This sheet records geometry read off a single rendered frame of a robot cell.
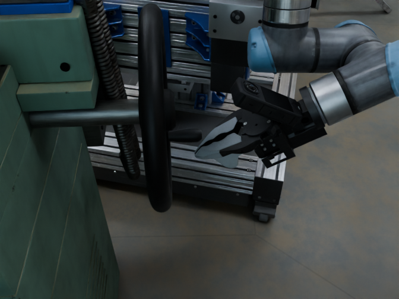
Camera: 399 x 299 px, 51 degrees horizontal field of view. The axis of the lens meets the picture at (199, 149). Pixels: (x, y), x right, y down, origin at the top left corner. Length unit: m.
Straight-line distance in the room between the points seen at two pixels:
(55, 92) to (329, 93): 0.38
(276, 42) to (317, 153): 1.10
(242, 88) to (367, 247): 1.00
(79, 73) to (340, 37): 0.41
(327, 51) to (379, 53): 0.09
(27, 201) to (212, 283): 0.85
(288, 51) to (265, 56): 0.04
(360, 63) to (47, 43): 0.43
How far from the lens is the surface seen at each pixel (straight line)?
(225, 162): 0.70
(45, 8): 0.54
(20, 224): 0.57
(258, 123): 0.66
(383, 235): 1.56
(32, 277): 0.62
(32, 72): 0.58
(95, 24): 0.56
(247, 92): 0.61
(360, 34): 0.74
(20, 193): 0.57
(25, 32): 0.55
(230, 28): 1.01
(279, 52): 0.70
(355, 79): 0.65
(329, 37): 0.72
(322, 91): 0.65
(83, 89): 0.56
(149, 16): 0.52
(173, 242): 1.42
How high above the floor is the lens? 1.18
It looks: 44 degrees down
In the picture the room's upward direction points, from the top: straight up
